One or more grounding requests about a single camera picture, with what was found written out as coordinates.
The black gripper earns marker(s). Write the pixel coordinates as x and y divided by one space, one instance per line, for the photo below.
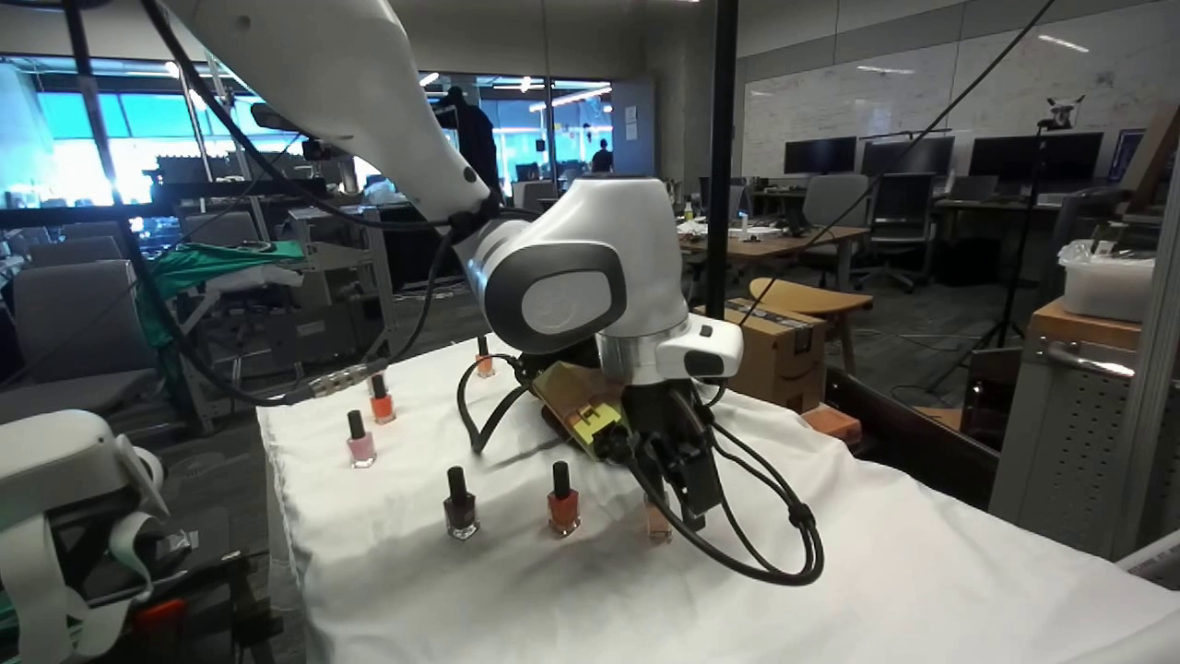
665 445

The pale peach nail polish bottle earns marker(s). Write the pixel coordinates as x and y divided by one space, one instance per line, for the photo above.
658 525

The orange-red nail polish bottle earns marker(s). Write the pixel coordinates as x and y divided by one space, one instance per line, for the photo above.
560 502

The dark maroon nail polish bottle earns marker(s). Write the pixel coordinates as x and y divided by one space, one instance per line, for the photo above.
459 502

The pink nail polish bottle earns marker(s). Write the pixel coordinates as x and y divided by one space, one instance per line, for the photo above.
360 441

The black handbag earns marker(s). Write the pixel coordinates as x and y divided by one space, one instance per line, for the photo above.
468 425

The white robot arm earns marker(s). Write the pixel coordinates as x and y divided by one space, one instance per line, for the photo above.
601 267

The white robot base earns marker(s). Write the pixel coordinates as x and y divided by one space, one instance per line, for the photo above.
82 532

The nail polish bottle black cap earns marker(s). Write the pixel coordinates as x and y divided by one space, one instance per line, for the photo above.
484 358

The red nail polish bottle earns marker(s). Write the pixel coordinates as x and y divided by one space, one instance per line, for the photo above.
379 401

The cardboard box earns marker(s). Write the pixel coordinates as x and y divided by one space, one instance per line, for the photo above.
783 354

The wooden table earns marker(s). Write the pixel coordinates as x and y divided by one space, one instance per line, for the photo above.
832 306

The black computer monitor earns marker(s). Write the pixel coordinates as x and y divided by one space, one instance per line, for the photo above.
902 157
1059 159
818 157

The black vertical pole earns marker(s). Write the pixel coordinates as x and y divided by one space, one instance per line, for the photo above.
722 69

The grey metal cabinet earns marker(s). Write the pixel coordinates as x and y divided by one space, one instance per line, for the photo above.
1059 448

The white plastic tub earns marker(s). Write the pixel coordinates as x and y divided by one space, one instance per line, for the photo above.
1097 282

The wrist camera with yellow tape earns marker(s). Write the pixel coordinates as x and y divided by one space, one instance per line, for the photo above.
581 401

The black camera on stand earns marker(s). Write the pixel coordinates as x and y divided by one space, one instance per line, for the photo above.
1059 114

